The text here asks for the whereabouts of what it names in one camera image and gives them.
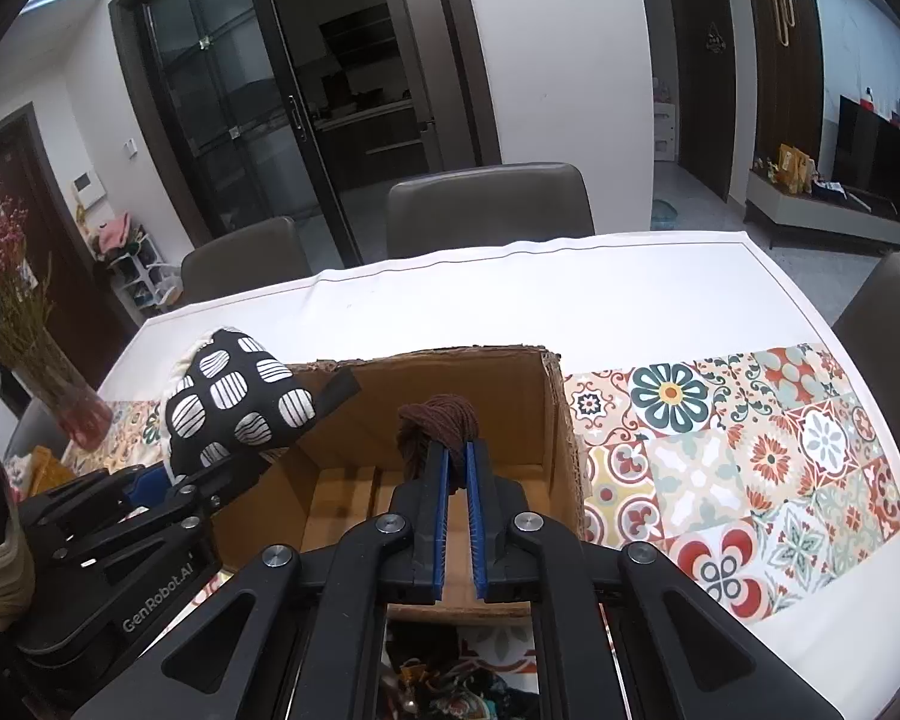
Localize yellow snack bags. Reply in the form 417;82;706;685
768;143;813;193

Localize black white patterned oven mitt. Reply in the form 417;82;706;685
160;325;320;482

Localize floral tile patterned tablecloth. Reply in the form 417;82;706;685
4;229;900;720

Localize white wall intercom panel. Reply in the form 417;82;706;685
70;172;107;208

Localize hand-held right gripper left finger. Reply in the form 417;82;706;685
67;441;452;720

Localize white shoe rack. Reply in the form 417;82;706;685
105;229;185;317

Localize pink hat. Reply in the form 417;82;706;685
86;211;148;260

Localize multicolour patterned scarf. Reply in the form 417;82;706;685
382;656;542;720

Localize white drawer unit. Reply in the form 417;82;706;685
653;103;681;164

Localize grey leather chair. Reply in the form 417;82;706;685
386;163;596;260
180;216;317;309
830;250;900;482

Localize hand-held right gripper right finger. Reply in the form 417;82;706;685
465;441;845;720

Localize glass vase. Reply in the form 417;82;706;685
4;330;115;450

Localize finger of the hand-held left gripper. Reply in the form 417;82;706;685
16;463;169;541
49;448;290;567

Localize yellow cloth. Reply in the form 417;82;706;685
7;445;77;504

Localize sliding glass door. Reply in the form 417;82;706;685
109;0;482;268

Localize dark wardrobe with gold handle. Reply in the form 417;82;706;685
738;0;827;167

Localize cardboard box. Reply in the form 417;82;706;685
208;343;590;620

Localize brown knitted cloth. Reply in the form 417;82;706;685
395;393;482;497

